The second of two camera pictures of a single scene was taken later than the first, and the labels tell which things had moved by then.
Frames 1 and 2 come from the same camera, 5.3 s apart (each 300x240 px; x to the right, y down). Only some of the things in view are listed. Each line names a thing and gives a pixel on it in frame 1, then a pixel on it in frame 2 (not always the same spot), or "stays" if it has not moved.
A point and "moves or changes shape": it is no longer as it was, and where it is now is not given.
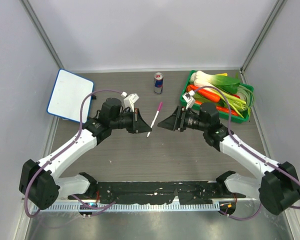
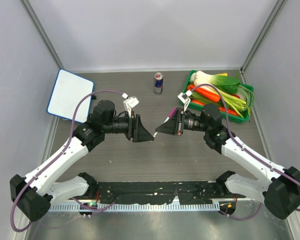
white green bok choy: [216, 81] stays
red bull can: [158, 80] stays
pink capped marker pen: [160, 107] moves or changes shape
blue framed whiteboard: [67, 92] stays
